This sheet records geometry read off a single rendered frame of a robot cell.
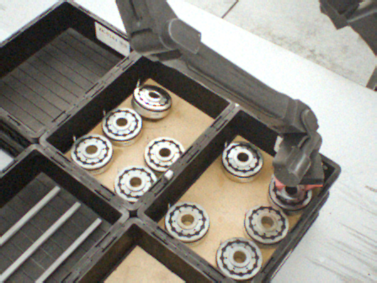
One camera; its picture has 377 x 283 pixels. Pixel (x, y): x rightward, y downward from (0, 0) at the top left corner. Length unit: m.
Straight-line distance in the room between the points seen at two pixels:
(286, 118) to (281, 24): 1.90
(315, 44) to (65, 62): 1.61
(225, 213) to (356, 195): 0.42
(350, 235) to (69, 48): 0.93
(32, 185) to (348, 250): 0.81
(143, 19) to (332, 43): 2.13
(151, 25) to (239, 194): 0.61
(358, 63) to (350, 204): 1.42
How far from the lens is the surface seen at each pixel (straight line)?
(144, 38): 0.95
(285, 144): 1.21
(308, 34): 3.01
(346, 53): 2.97
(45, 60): 1.68
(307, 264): 1.50
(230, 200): 1.39
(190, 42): 0.94
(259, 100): 1.10
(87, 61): 1.66
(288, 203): 1.38
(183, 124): 1.51
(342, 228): 1.57
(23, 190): 1.43
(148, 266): 1.31
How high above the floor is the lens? 2.04
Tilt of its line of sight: 55 degrees down
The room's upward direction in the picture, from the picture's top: 4 degrees clockwise
